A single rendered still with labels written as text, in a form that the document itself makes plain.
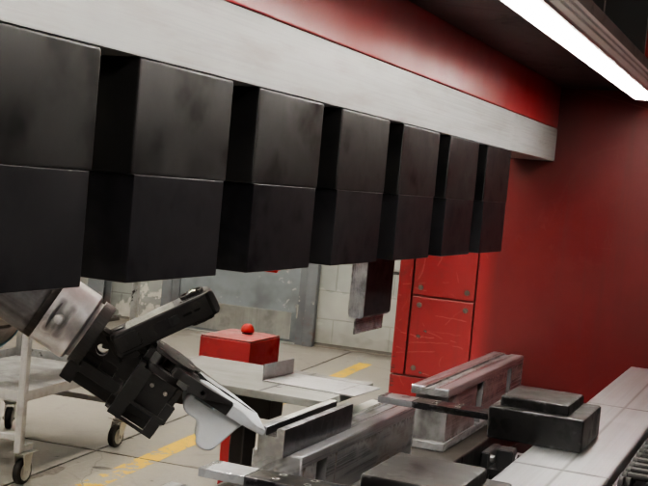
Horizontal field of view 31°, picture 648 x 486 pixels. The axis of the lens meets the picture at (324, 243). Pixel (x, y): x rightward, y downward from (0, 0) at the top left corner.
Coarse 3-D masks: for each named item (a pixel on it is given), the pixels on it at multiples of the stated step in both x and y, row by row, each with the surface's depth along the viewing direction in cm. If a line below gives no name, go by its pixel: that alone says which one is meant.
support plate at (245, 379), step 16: (208, 368) 156; (224, 368) 157; (240, 368) 158; (256, 368) 160; (224, 384) 146; (240, 384) 147; (256, 384) 148; (272, 384) 149; (368, 384) 156; (272, 400) 143; (288, 400) 142; (304, 400) 141; (320, 400) 141
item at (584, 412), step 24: (432, 408) 142; (456, 408) 141; (480, 408) 143; (504, 408) 135; (528, 408) 135; (552, 408) 134; (576, 408) 137; (600, 408) 141; (504, 432) 135; (528, 432) 133; (552, 432) 132; (576, 432) 131
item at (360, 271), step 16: (352, 272) 143; (368, 272) 143; (384, 272) 148; (352, 288) 143; (368, 288) 143; (384, 288) 149; (352, 304) 143; (368, 304) 144; (384, 304) 149; (368, 320) 147
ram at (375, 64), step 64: (0, 0) 70; (64, 0) 75; (128, 0) 82; (192, 0) 91; (256, 0) 101; (320, 0) 113; (384, 0) 129; (192, 64) 92; (256, 64) 102; (320, 64) 115; (384, 64) 131; (448, 64) 154; (512, 64) 185; (448, 128) 157; (512, 128) 190
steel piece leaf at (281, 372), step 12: (288, 360) 156; (264, 372) 150; (276, 372) 153; (288, 372) 157; (288, 384) 149; (300, 384) 150; (312, 384) 150; (324, 384) 151; (336, 384) 152; (348, 384) 153
